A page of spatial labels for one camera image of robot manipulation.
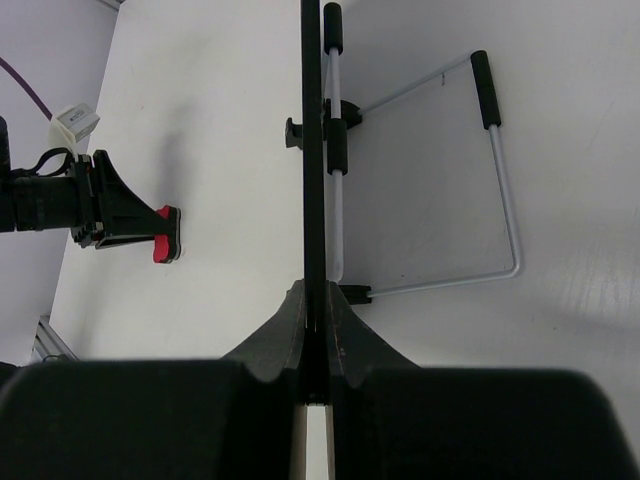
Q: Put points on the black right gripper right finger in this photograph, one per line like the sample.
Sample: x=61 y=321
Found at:
x=392 y=419

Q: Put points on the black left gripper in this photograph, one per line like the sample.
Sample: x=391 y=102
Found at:
x=109 y=213

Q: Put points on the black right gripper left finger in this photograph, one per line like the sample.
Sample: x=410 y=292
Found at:
x=236 y=417

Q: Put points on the red bone-shaped eraser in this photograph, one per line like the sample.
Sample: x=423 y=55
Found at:
x=167 y=246

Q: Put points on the black-framed small whiteboard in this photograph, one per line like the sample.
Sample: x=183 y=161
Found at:
x=313 y=391

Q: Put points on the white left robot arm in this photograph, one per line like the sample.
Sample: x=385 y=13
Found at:
x=40 y=198

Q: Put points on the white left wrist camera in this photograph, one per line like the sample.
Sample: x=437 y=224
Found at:
x=70 y=126

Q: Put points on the aluminium mounting rail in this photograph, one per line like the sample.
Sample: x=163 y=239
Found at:
x=48 y=345

